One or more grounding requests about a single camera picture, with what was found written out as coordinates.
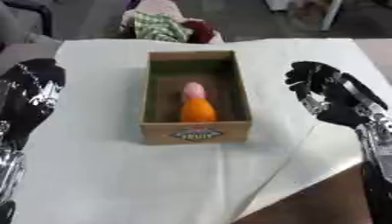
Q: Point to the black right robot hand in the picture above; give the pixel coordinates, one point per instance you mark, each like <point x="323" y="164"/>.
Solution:
<point x="331" y="90"/>

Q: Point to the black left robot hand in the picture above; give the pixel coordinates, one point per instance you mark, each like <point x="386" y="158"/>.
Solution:
<point x="28" y="96"/>

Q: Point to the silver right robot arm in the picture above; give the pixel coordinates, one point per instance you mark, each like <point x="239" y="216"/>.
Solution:
<point x="377" y="163"/>

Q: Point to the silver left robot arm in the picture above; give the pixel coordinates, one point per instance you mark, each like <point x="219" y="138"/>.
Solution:
<point x="7" y="180"/>

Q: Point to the tan cardboard box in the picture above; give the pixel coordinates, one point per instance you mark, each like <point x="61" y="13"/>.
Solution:
<point x="195" y="97"/>

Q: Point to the grey chair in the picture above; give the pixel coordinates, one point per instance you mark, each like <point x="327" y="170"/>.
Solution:
<point x="25" y="26"/>

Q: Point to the white stand leg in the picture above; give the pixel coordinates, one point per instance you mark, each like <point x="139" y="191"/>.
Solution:
<point x="331" y="14"/>

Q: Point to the orange toy fruit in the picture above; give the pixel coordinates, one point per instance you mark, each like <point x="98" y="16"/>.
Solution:
<point x="197" y="110"/>

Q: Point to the pink toy fruit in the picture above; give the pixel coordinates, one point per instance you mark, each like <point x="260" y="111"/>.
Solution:
<point x="194" y="91"/>

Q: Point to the pile of folded cloths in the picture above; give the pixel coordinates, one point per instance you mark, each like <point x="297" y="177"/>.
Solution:
<point x="168" y="23"/>

